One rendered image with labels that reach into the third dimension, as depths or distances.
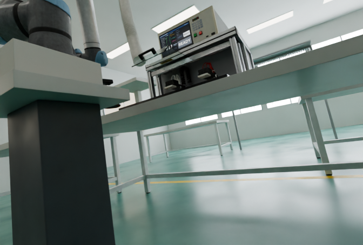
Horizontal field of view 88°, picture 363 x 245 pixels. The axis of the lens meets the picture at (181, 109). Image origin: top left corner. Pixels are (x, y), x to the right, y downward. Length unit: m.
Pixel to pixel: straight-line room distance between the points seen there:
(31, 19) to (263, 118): 7.12
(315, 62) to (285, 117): 6.67
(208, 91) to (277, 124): 6.67
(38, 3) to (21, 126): 0.37
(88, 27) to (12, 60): 0.52
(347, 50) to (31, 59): 0.84
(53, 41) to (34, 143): 0.30
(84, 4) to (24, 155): 0.72
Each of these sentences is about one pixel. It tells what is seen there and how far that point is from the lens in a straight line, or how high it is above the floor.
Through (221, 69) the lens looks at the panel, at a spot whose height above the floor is 0.94.
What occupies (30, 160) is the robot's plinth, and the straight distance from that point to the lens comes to 0.62.
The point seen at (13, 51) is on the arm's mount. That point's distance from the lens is 0.59.
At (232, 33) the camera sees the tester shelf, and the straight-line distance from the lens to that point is 1.19.
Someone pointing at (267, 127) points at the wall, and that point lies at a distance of 7.41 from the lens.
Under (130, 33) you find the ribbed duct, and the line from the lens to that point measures 2.84.
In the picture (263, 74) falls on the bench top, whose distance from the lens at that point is 0.71.
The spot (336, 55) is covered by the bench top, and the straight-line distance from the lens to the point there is 0.72.
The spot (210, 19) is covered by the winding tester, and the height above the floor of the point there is 1.24.
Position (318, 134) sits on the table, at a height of 0.36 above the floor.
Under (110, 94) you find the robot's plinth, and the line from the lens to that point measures 0.62.
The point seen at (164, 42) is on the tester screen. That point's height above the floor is 1.23.
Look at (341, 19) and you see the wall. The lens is 8.04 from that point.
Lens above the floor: 0.56
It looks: 8 degrees up
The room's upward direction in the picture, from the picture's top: 10 degrees counter-clockwise
